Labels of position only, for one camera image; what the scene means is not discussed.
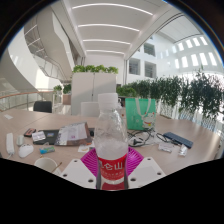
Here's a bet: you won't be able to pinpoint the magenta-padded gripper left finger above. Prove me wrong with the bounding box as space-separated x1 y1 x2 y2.
61 148 99 190

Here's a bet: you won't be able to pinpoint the black chair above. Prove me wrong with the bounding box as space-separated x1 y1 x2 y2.
33 100 53 114

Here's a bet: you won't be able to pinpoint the small dark red wallet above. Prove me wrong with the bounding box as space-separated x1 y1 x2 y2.
23 127 37 138

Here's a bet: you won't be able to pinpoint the ceiling light strips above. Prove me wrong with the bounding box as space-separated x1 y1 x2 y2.
71 2 154 56

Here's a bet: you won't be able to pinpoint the white cabinet with plants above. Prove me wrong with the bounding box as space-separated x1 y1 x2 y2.
70 64 119 117

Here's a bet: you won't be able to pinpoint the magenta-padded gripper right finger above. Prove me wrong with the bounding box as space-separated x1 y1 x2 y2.
126 146 167 190

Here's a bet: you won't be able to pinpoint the potted plants in planter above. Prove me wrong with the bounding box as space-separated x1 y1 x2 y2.
53 83 73 106

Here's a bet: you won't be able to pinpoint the white grid-pattern mug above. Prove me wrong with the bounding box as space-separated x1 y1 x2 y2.
33 156 63 176

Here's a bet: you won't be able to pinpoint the black notebook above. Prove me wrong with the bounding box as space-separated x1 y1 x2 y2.
33 128 61 146

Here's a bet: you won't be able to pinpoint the dark blue flat case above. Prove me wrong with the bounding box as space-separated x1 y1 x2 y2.
162 131 194 150

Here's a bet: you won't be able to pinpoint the clear tall drink bottle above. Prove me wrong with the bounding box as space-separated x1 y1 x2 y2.
117 99 127 125

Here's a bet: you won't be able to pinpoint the small teal pack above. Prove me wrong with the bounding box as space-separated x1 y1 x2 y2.
39 145 56 155

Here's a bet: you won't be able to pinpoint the small white case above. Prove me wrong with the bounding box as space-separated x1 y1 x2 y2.
16 134 25 147

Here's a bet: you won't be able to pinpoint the colourful sticker sheet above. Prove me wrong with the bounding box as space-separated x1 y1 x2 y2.
77 143 96 154

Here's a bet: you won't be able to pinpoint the white computer mouse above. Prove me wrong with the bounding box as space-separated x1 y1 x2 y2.
17 143 35 159

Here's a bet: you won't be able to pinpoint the green hedge plant row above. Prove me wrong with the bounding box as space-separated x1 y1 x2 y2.
115 68 224 124

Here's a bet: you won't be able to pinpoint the green tote bag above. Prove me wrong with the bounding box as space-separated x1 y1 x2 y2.
124 97 157 131

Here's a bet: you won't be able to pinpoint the gold stirring stick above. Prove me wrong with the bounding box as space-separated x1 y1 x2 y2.
51 161 63 173

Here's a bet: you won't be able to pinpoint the clear water bottle red label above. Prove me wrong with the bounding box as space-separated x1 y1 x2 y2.
93 92 130 191

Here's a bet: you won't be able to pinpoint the clear plastic wrapper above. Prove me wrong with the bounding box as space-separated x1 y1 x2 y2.
178 144 189 157
157 141 175 154

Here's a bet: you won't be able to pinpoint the white power strip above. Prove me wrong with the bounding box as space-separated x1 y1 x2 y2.
5 132 16 156

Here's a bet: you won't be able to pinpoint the white chair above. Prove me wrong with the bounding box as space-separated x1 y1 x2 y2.
80 101 101 118

